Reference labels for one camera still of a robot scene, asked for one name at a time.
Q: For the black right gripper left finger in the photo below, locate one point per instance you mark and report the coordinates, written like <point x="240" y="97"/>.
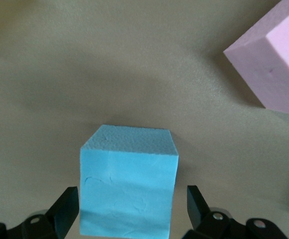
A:
<point x="64" y="211"/>

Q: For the brown table mat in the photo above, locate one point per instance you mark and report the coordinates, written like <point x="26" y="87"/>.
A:
<point x="84" y="62"/>

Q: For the pink foam block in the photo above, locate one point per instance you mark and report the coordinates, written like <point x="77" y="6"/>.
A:
<point x="271" y="62"/>

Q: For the blue foam block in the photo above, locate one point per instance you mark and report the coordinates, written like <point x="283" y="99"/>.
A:
<point x="129" y="179"/>

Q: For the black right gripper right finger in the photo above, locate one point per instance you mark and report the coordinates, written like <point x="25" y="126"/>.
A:
<point x="199" y="211"/>

